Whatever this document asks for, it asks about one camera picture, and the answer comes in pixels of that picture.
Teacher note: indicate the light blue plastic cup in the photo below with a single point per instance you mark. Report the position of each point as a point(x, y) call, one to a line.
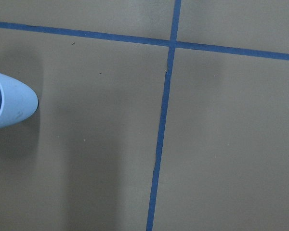
point(17, 101)

